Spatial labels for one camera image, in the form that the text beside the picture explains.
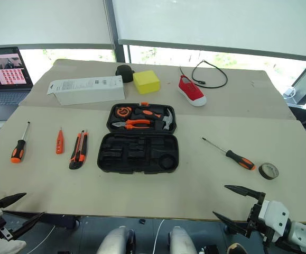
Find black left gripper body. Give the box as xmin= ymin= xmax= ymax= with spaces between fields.
xmin=0 ymin=215 xmax=14 ymax=242

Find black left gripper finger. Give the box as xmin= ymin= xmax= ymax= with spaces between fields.
xmin=5 ymin=212 xmax=45 ymax=241
xmin=0 ymin=192 xmax=27 ymax=208

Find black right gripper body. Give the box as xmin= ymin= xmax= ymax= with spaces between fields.
xmin=246 ymin=193 xmax=273 ymax=244

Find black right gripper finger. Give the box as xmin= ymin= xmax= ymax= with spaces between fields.
xmin=212 ymin=211 xmax=251 ymax=238
xmin=224 ymin=184 xmax=266 ymax=205

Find black tape roll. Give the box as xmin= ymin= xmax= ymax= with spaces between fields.
xmin=258 ymin=162 xmax=280 ymax=182

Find Phillips screwdriver orange black handle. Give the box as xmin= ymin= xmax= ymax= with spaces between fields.
xmin=201 ymin=136 xmax=256 ymax=171

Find orange voltage tester pen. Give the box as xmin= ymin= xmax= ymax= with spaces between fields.
xmin=55 ymin=126 xmax=65 ymax=155

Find orange black utility knife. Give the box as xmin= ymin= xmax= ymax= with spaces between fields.
xmin=68 ymin=129 xmax=89 ymax=170

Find black tool case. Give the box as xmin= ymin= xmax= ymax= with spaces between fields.
xmin=96 ymin=102 xmax=180 ymax=175

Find silver rounded robot leg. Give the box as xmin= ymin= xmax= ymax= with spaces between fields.
xmin=96 ymin=225 xmax=136 ymax=254
xmin=168 ymin=225 xmax=199 ymax=254

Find white power adapter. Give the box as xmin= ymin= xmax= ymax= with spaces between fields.
xmin=284 ymin=85 xmax=296 ymax=99

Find open laptop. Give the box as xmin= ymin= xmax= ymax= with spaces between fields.
xmin=0 ymin=46 xmax=35 ymax=122

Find red canvas shoe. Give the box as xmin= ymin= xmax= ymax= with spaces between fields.
xmin=177 ymin=74 xmax=208 ymax=107

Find long white cardboard box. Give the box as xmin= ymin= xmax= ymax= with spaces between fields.
xmin=46 ymin=75 xmax=126 ymax=106

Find orange black tape measure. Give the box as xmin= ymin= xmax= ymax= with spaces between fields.
xmin=116 ymin=105 xmax=133 ymax=117

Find yellow foam block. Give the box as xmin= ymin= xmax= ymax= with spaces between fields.
xmin=132 ymin=69 xmax=161 ymax=95

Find white roller blind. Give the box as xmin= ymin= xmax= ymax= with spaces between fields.
xmin=111 ymin=0 xmax=306 ymax=64
xmin=0 ymin=0 xmax=114 ymax=50

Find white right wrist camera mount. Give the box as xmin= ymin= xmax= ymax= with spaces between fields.
xmin=257 ymin=199 xmax=292 ymax=243

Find thin white floor cable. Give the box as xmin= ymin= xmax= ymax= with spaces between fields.
xmin=153 ymin=219 xmax=167 ymax=254

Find thin black cable loop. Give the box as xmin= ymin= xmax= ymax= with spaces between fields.
xmin=191 ymin=60 xmax=228 ymax=89

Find claw hammer orange black handle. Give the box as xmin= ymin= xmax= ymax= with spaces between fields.
xmin=135 ymin=106 xmax=176 ymax=131

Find orange handled pliers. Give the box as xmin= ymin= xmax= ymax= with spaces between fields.
xmin=112 ymin=119 xmax=154 ymax=131

